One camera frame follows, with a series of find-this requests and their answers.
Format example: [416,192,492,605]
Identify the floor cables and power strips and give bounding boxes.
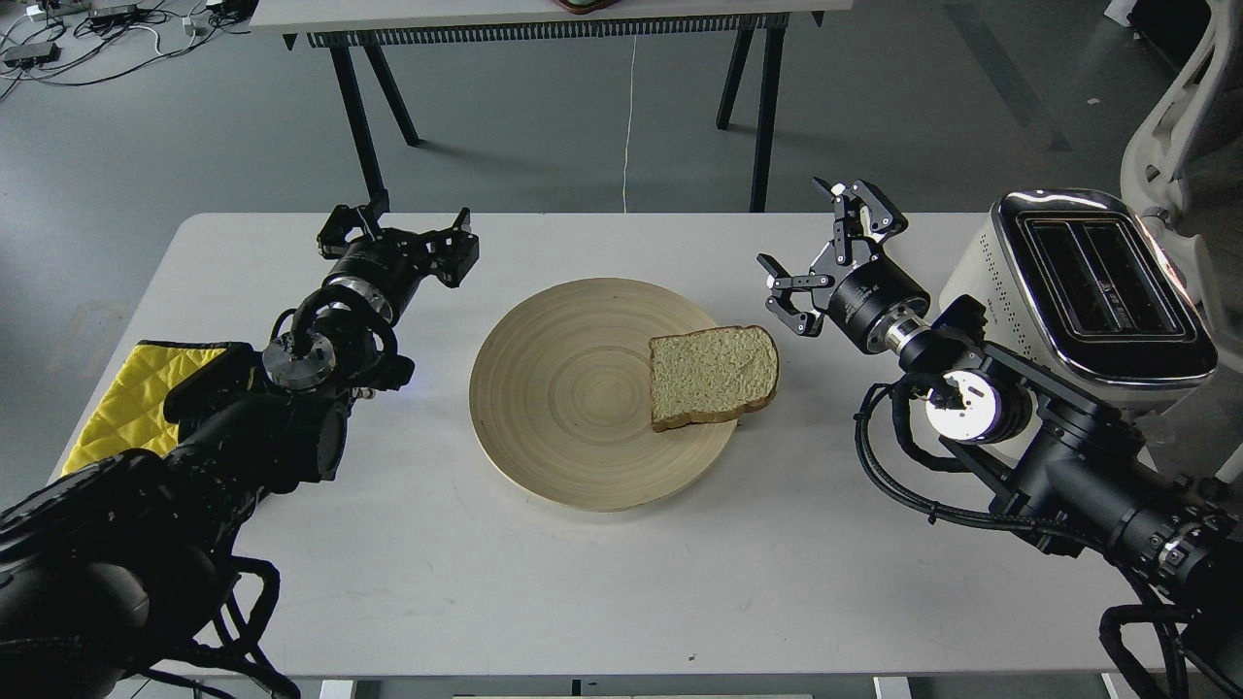
[0,0,259,102]

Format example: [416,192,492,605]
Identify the yellow quilted cloth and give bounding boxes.
[56,340,252,478]

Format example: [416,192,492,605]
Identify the white background table black legs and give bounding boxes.
[249,1,851,213]

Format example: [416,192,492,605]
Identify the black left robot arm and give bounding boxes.
[1,193,480,698]

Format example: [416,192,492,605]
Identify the white office chair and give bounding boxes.
[1120,1,1242,483]

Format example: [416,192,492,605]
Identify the slice of bread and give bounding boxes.
[649,323,781,432]

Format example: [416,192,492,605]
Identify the white hanging cable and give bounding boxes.
[622,35,639,214]

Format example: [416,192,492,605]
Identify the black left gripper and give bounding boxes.
[317,201,480,305]

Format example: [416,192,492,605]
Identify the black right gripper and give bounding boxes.
[757,178,931,354]

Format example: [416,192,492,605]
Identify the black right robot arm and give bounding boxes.
[757,178,1241,698]

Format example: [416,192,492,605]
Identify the dark object on background table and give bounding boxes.
[554,0,617,15]

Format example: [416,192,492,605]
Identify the white chrome toaster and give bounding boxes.
[938,187,1218,417]

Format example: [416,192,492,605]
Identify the round wooden plate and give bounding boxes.
[469,279,736,512]

